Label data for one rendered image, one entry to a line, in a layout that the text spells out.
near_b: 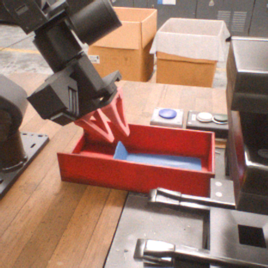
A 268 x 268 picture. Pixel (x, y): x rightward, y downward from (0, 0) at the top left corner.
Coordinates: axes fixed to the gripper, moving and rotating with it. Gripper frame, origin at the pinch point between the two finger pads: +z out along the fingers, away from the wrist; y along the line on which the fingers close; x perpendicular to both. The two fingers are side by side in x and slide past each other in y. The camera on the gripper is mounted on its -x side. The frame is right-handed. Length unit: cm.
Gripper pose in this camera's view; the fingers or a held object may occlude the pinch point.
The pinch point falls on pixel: (118, 134)
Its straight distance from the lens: 52.1
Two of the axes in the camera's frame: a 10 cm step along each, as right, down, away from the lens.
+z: 5.0, 7.7, 3.8
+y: 8.4, -3.3, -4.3
